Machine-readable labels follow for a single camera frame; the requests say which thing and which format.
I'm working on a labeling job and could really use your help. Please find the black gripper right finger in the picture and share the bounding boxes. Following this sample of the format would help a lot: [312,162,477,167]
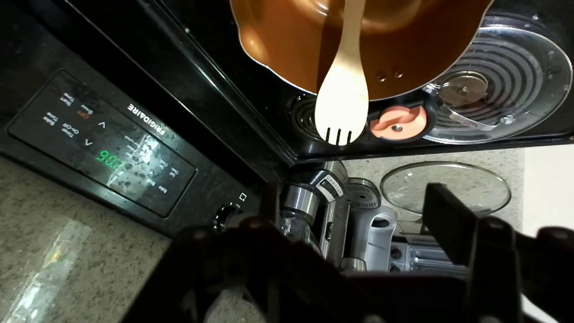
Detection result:
[424,181,522,323]

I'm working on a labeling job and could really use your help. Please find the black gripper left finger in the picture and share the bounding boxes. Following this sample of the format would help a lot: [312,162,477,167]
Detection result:
[122,183,355,323]

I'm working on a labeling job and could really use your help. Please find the wooden spatula with tined tip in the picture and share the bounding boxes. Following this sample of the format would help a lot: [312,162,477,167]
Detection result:
[312,0,372,147]

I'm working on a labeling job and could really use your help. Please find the black stove knob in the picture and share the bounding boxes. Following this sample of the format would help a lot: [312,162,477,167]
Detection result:
[212,201,244,232]

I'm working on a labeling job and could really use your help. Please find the glass pot lid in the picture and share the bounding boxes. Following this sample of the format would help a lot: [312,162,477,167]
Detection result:
[379,160,513,217]

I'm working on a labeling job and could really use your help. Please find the black electric stove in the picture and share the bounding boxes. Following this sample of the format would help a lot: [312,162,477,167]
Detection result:
[0,0,574,240]

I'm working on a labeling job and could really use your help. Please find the grey pot copper interior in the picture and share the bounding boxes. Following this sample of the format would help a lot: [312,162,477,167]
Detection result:
[228,0,497,144]

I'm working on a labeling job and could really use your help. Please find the silver black blender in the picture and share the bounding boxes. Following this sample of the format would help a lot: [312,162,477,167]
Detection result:
[278,160,400,275]

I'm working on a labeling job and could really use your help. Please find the small coil burner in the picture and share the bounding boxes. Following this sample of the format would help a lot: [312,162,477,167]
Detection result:
[289,92,337,144]

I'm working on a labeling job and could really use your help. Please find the large coil burner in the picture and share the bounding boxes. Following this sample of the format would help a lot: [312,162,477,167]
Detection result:
[433,34,567,131]

